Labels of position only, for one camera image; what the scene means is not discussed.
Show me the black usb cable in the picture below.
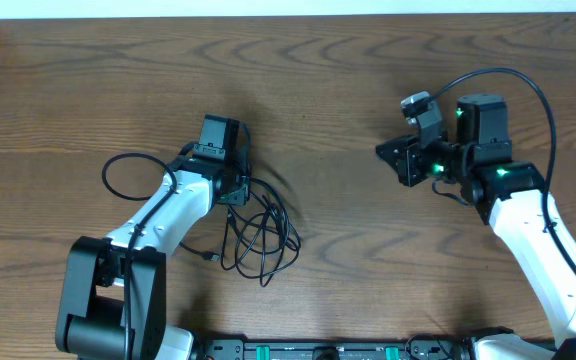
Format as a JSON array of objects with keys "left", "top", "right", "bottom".
[{"left": 177, "top": 122, "right": 303, "bottom": 289}]

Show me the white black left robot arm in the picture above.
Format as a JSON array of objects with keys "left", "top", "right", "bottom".
[{"left": 55, "top": 115, "right": 251, "bottom": 359}]

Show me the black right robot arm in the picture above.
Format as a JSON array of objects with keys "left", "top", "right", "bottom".
[{"left": 376, "top": 92, "right": 576, "bottom": 359}]

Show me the black left camera cable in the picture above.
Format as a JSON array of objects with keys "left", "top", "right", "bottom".
[{"left": 100, "top": 152, "right": 179, "bottom": 360}]

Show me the black camera cable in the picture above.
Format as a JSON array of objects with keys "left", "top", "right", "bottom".
[
  {"left": 425, "top": 67, "right": 576, "bottom": 321},
  {"left": 100, "top": 152, "right": 179, "bottom": 360}
]

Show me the black right camera cable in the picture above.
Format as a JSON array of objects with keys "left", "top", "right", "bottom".
[{"left": 425, "top": 67, "right": 576, "bottom": 321}]

